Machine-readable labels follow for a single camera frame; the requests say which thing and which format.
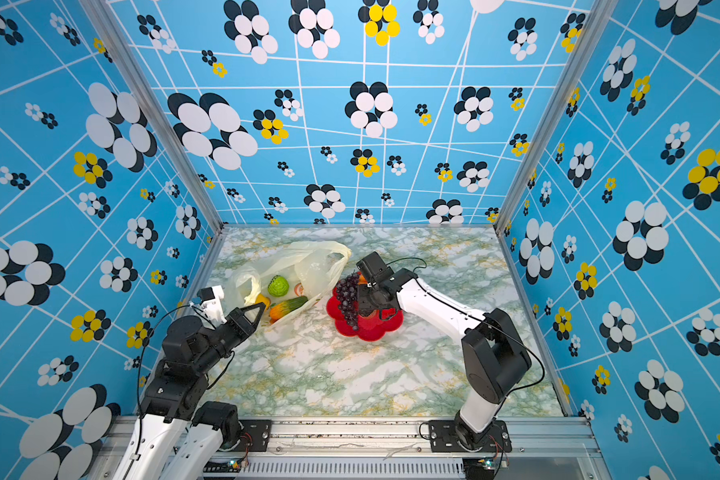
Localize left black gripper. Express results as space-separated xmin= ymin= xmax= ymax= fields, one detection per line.
xmin=193 ymin=301 xmax=264 ymax=378

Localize green cucumber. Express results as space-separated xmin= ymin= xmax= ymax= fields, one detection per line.
xmin=269 ymin=296 xmax=308 ymax=323

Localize green bumpy fruit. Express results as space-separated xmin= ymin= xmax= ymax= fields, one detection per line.
xmin=267 ymin=275 xmax=290 ymax=298

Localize yellowish plastic bag orange print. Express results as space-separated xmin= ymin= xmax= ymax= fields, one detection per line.
xmin=222 ymin=241 xmax=352 ymax=325

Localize dark purple grapes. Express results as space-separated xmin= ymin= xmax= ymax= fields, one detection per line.
xmin=335 ymin=272 xmax=360 ymax=331

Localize red flower-shaped plate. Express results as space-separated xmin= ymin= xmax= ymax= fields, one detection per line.
xmin=326 ymin=273 xmax=404 ymax=342

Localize yellow bell pepper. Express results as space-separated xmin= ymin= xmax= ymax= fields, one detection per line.
xmin=255 ymin=294 xmax=272 ymax=310

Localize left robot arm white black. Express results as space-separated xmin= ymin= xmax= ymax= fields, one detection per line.
xmin=113 ymin=302 xmax=272 ymax=479

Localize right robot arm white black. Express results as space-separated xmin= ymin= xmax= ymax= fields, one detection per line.
xmin=358 ymin=264 xmax=540 ymax=451

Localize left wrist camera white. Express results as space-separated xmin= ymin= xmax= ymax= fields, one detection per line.
xmin=198 ymin=285 xmax=225 ymax=327

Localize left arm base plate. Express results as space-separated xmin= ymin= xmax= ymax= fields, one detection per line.
xmin=219 ymin=419 xmax=273 ymax=454

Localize aluminium front rail frame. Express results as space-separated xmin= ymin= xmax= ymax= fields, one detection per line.
xmin=88 ymin=417 xmax=610 ymax=479

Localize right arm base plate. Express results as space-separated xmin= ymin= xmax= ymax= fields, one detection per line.
xmin=427 ymin=420 xmax=513 ymax=455

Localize right corner aluminium post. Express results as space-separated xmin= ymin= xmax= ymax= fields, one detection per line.
xmin=495 ymin=0 xmax=618 ymax=234

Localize corner aluminium post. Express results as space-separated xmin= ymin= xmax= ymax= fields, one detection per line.
xmin=80 ymin=1 xmax=224 ymax=235
xmin=495 ymin=0 xmax=618 ymax=234

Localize left corner aluminium post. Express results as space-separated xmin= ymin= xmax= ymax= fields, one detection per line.
xmin=80 ymin=1 xmax=224 ymax=235

